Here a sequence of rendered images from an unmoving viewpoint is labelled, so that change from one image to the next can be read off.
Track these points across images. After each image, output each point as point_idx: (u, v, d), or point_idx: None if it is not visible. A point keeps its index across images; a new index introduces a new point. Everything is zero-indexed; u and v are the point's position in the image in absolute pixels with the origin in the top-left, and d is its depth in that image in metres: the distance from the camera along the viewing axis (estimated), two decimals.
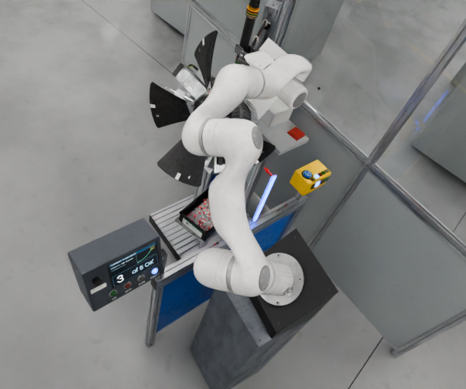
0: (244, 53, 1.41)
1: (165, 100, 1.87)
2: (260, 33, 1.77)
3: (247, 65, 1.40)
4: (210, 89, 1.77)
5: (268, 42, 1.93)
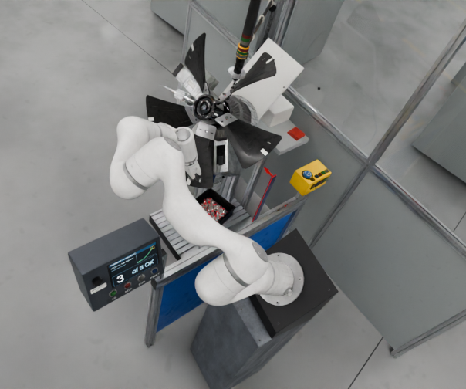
0: None
1: (198, 59, 1.80)
2: (265, 13, 1.70)
3: (196, 174, 1.67)
4: (224, 97, 1.73)
5: (268, 42, 1.93)
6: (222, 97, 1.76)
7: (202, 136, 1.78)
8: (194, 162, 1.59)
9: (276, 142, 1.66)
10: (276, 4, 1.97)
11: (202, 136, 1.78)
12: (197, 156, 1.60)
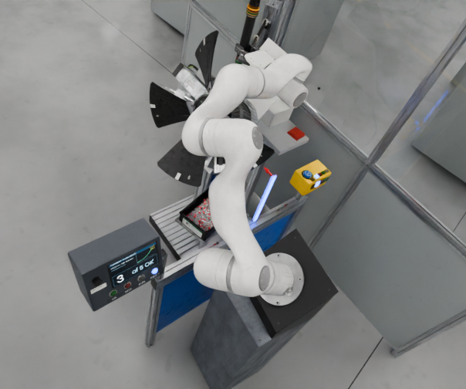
0: (244, 52, 1.41)
1: (207, 55, 1.78)
2: (260, 32, 1.77)
3: (247, 64, 1.40)
4: None
5: (268, 42, 1.93)
6: None
7: None
8: None
9: (268, 156, 1.68)
10: None
11: None
12: None
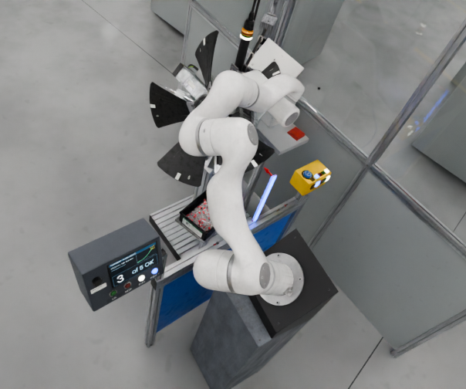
0: (239, 72, 1.48)
1: (207, 55, 1.78)
2: (255, 49, 1.84)
3: None
4: None
5: (268, 42, 1.93)
6: None
7: None
8: None
9: (268, 155, 1.67)
10: (276, 4, 1.97)
11: None
12: None
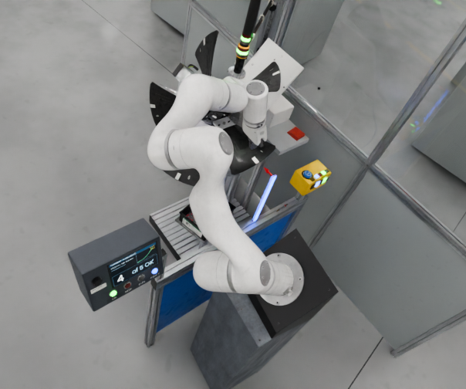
0: (254, 143, 1.51)
1: (207, 55, 1.78)
2: (266, 12, 1.70)
3: (261, 139, 1.47)
4: None
5: (268, 42, 1.93)
6: None
7: None
8: (263, 123, 1.39)
9: (269, 152, 1.66)
10: (276, 4, 1.97)
11: None
12: (265, 116, 1.40)
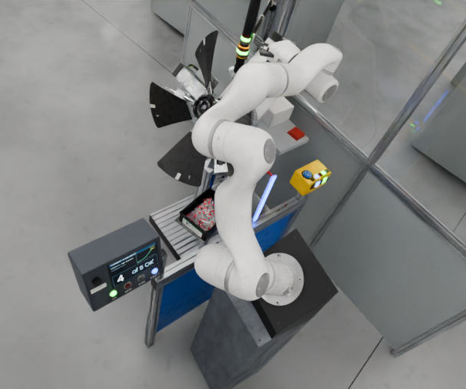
0: (266, 45, 1.29)
1: None
2: (266, 12, 1.70)
3: (271, 56, 1.29)
4: None
5: (268, 42, 1.93)
6: None
7: (188, 108, 1.83)
8: None
9: (191, 184, 1.82)
10: (276, 4, 1.97)
11: (188, 108, 1.83)
12: None
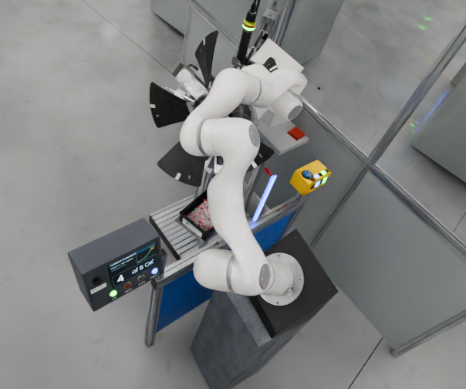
0: (241, 66, 1.46)
1: None
2: (257, 44, 1.81)
3: None
4: None
5: (268, 42, 1.93)
6: None
7: (188, 108, 1.83)
8: None
9: (191, 184, 1.82)
10: (276, 4, 1.97)
11: (188, 108, 1.83)
12: None
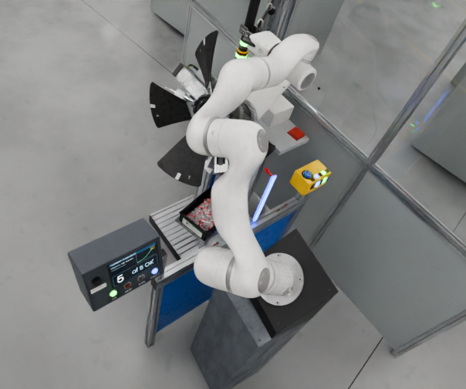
0: (249, 33, 1.35)
1: None
2: (265, 17, 1.71)
3: (252, 45, 1.34)
4: None
5: None
6: None
7: (188, 108, 1.83)
8: None
9: (191, 184, 1.82)
10: None
11: (188, 108, 1.83)
12: None
